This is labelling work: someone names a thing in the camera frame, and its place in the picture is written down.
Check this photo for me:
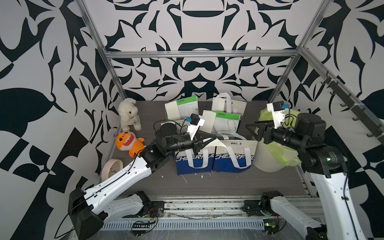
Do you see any white blue back right bag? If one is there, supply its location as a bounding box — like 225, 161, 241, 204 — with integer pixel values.
212, 93, 247, 116

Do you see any aluminium frame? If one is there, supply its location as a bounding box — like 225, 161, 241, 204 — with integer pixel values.
78, 1, 384, 199

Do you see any white tape roll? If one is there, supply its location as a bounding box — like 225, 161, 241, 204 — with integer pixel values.
101, 159, 124, 182

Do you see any white receipt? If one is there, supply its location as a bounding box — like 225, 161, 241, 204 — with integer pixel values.
206, 139, 227, 148
165, 101, 181, 121
200, 110, 216, 134

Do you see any blue white front left bag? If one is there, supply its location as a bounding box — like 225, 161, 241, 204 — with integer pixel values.
175, 147, 216, 176

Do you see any green white back left bag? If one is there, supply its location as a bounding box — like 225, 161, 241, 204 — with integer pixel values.
176, 96, 199, 120

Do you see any orange plush monster toy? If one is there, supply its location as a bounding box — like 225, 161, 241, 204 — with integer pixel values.
116, 132, 145, 158

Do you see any white round trash bin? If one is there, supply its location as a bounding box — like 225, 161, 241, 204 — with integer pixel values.
253, 140, 285, 173

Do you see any green white middle bag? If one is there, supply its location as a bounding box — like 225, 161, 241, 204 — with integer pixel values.
212, 111, 246, 140

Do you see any white plush rabbit toy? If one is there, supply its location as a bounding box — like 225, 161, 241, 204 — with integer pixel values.
118, 98, 142, 132

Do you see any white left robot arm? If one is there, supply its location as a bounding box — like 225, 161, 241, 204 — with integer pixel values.
68, 123, 217, 240

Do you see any green white bag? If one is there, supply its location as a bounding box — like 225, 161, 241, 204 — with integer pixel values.
212, 111, 246, 140
176, 96, 199, 120

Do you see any green plastic bin liner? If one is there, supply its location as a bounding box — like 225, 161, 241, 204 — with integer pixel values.
267, 109, 302, 167

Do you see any black wall hook rail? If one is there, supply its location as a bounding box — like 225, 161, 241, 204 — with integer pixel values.
320, 71, 384, 145

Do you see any blue white front right bag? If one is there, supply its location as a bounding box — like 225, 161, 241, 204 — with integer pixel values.
213, 140, 258, 173

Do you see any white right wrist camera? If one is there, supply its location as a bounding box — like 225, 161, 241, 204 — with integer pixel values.
267, 101, 290, 129

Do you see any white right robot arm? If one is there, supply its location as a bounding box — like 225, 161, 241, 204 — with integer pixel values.
246, 113, 366, 240

